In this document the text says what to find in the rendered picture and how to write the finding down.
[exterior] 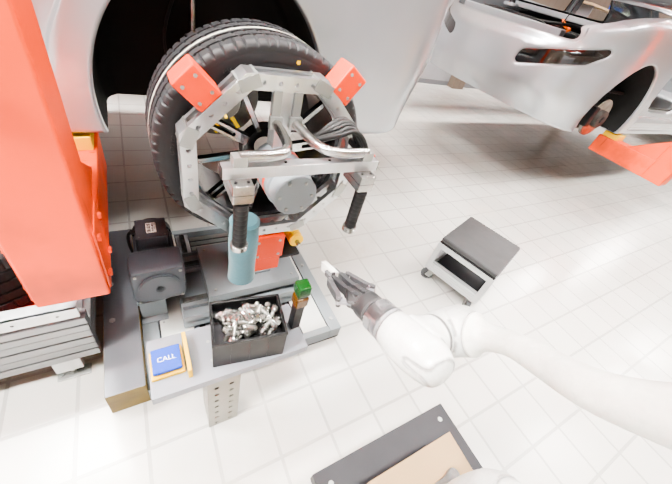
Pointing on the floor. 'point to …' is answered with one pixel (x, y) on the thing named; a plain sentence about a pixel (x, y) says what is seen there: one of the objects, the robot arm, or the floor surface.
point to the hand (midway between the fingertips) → (329, 270)
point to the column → (220, 401)
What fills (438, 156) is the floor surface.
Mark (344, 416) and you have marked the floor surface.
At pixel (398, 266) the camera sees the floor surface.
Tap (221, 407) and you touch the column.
